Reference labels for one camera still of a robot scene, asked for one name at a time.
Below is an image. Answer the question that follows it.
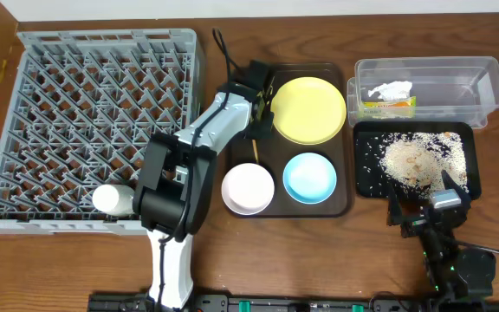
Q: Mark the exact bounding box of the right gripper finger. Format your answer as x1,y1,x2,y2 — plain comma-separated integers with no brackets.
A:
387,184,404,225
441,170,464,192

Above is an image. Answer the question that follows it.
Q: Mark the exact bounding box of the leftover rice pile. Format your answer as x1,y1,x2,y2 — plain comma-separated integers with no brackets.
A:
381,132,467,199

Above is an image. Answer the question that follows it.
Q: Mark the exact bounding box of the yellow round plate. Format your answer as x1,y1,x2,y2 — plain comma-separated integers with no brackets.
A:
271,77,347,145

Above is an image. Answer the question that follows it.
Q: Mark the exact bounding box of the green orange snack wrapper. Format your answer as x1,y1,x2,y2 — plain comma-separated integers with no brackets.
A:
358,96,417,119

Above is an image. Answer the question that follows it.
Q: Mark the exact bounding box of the light blue bowl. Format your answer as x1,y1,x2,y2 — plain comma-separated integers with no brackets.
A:
282,153,337,205

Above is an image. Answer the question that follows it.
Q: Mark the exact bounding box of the white paper napkin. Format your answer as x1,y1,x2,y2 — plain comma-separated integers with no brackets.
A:
367,81,413,101

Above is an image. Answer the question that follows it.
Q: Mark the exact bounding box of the pink white bowl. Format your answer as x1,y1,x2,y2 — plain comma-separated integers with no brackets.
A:
221,163,275,216

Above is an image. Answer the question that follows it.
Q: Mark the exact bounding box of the white plastic cup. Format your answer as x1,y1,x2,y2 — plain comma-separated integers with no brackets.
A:
92,185,134,217

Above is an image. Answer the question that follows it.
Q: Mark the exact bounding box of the wooden chopstick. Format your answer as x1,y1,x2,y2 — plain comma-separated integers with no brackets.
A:
251,140,260,165

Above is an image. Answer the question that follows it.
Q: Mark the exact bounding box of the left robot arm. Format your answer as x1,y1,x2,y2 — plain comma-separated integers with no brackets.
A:
133,60,274,311

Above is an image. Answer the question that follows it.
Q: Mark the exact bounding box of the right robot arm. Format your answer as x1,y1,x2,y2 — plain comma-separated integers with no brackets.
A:
386,171,496,311

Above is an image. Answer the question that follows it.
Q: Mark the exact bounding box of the black waste tray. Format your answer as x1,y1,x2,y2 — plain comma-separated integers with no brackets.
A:
353,121,482,200

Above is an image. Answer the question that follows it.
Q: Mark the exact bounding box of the clear plastic waste bin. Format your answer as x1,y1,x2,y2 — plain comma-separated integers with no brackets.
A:
347,56,499,128

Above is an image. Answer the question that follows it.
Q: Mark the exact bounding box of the dark brown serving tray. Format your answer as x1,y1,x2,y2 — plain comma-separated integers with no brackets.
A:
224,63,353,218

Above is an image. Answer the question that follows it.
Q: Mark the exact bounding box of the grey plastic dish rack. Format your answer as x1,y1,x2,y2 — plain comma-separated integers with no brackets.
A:
0,29,204,236

